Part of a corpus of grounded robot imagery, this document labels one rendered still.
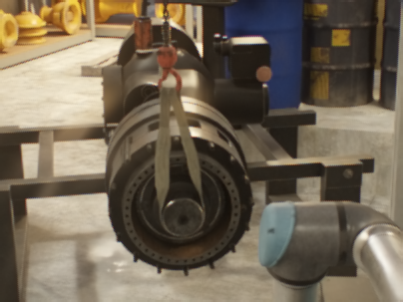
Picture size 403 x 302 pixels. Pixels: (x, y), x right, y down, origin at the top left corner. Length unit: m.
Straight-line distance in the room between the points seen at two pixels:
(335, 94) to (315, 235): 4.41
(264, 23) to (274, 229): 4.06
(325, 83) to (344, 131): 0.62
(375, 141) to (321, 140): 0.35
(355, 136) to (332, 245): 3.87
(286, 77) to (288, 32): 0.31
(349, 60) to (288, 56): 0.49
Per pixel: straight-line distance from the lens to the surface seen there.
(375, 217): 1.40
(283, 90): 5.52
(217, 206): 2.83
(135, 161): 2.73
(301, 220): 1.39
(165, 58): 2.50
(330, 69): 5.73
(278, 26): 5.41
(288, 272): 1.43
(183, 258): 2.80
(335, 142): 5.29
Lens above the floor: 1.86
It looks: 18 degrees down
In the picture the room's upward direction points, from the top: 1 degrees counter-clockwise
